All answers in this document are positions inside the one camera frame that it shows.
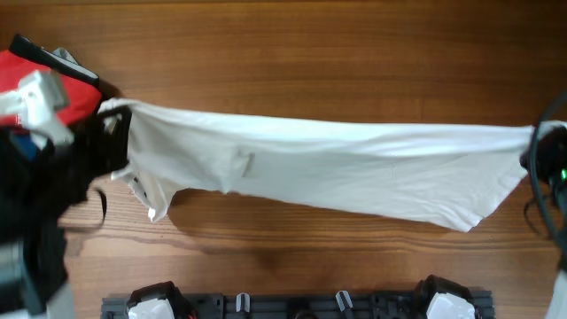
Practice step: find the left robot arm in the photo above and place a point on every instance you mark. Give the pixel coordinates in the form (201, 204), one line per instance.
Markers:
(36, 191)

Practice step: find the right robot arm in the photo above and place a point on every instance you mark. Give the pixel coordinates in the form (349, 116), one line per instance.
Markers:
(438, 298)

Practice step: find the black folded garment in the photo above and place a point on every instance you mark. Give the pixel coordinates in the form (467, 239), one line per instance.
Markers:
(24, 48)

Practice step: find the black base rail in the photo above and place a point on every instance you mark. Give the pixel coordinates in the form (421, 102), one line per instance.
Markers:
(381, 304)

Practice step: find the grey folded garment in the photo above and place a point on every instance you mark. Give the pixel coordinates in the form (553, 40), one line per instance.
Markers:
(64, 54)

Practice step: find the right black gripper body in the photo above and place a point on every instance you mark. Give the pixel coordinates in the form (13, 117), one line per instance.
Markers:
(545, 155)

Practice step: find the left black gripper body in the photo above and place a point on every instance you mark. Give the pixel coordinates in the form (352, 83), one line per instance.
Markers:
(106, 144)

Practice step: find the red folded shirt with logo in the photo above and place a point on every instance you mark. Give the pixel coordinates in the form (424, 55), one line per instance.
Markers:
(83, 98)

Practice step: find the white t-shirt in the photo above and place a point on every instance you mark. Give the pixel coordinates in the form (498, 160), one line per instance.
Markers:
(449, 175)

